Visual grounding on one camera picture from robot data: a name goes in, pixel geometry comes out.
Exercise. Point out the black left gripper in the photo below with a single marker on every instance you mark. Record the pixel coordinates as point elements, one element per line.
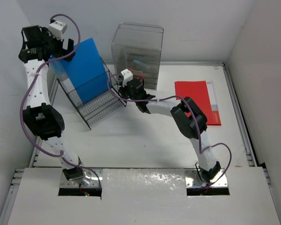
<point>46,36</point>

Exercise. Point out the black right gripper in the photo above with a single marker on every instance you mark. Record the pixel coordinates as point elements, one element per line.
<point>122,90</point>

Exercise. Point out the pink black highlighter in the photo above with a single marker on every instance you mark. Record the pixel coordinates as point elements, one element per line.
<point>138,77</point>

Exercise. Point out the orange black highlighter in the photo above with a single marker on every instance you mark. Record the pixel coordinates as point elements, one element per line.
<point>135,70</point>

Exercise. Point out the blue folder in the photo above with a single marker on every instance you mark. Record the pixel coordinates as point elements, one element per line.
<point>85,76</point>

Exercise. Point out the clear plastic drawer organizer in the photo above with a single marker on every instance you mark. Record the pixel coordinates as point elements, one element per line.
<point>143,42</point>

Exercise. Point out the black wire mesh shelf rack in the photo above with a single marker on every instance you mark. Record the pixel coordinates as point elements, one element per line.
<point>96,99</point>

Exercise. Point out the red folder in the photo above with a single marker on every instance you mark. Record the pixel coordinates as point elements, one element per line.
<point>203,94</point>

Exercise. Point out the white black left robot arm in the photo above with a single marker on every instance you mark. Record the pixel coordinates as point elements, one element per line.
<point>43,120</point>

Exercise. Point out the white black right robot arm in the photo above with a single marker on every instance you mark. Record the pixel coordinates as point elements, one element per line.
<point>190,120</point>

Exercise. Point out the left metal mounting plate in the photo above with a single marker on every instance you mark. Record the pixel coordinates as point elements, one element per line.
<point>89,180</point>

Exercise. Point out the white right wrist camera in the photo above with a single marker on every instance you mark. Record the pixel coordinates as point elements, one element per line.
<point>126,76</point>

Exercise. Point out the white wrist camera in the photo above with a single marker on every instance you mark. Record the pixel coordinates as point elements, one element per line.
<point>126,76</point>
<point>57,28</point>

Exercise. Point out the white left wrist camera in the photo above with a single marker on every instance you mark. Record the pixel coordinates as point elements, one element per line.
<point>57,28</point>

